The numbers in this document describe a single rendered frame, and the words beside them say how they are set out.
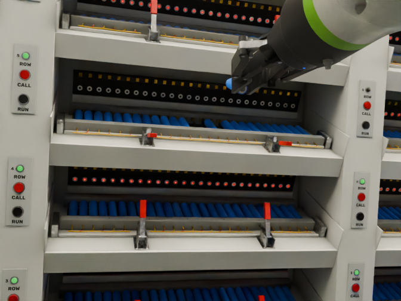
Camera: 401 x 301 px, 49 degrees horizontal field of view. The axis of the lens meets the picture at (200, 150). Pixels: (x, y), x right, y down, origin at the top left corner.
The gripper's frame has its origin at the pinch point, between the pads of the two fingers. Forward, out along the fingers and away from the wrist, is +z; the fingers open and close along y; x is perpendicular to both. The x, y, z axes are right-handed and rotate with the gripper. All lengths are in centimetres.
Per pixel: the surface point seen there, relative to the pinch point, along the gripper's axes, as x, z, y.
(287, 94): -8.3, 33.6, -23.4
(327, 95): -6.8, 27.1, -30.2
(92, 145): 8.7, 20.9, 22.7
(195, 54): -10.0, 18.4, 4.0
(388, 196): 16, 39, -55
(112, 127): 4.4, 24.9, 19.0
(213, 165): 11.2, 22.4, -1.3
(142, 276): 36, 42, 10
